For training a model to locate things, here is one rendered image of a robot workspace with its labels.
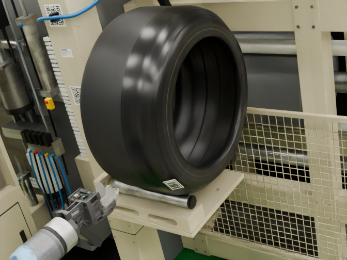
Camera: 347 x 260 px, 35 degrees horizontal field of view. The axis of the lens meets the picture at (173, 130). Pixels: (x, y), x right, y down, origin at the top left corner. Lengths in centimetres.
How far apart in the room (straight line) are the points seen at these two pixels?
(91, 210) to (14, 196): 75
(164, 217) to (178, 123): 39
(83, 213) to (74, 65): 59
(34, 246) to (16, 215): 82
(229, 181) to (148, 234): 44
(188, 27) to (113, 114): 33
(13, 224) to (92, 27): 82
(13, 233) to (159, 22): 105
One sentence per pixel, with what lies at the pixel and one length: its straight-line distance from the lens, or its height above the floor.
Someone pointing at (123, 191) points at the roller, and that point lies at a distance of 193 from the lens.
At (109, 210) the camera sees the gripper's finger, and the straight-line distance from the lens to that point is 152.
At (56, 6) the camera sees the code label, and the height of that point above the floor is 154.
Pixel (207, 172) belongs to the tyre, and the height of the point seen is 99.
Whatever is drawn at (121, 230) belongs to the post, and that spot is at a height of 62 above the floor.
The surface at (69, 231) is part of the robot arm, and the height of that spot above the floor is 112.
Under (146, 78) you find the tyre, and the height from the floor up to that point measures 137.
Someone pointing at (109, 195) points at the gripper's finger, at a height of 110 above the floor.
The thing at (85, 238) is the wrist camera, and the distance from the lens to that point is 153.
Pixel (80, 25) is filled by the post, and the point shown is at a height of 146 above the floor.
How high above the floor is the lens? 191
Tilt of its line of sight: 27 degrees down
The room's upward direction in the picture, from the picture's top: 13 degrees counter-clockwise
